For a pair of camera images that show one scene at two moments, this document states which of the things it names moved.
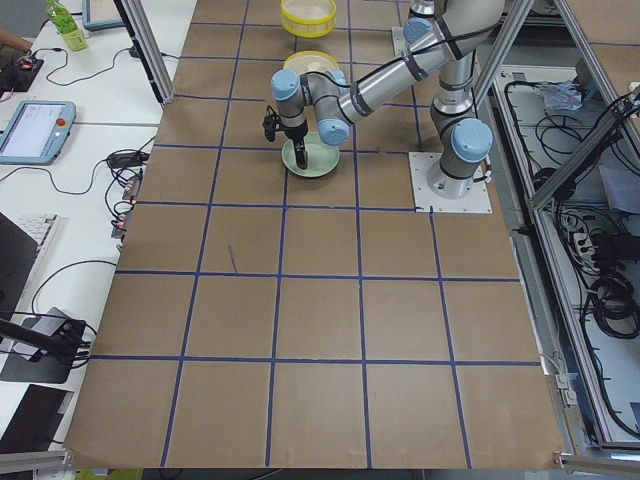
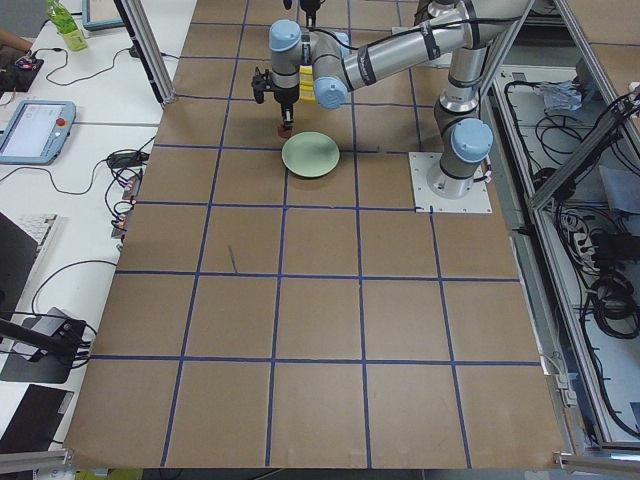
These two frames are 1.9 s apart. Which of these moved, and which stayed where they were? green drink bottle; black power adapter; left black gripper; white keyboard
Moved: left black gripper
Stayed: black power adapter; white keyboard; green drink bottle
